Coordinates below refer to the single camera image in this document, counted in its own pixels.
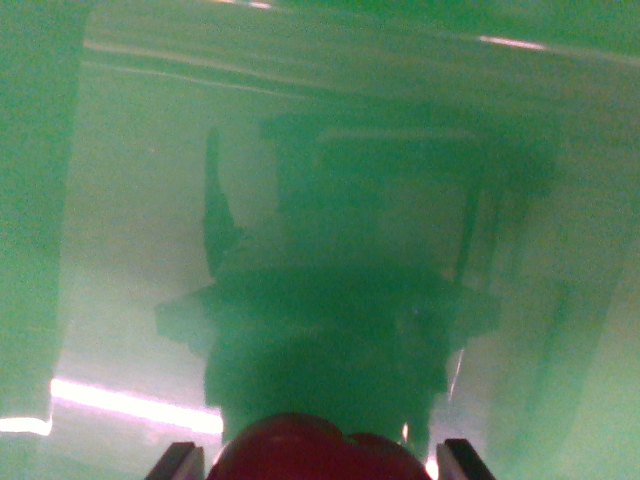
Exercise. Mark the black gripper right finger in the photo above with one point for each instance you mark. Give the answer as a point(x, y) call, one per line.
point(462, 460)

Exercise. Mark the dark red cherry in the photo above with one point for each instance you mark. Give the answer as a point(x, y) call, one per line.
point(310, 450)

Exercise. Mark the green plastic tray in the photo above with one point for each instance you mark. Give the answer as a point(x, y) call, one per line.
point(320, 200)

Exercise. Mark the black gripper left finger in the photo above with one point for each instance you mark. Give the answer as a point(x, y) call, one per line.
point(177, 462)

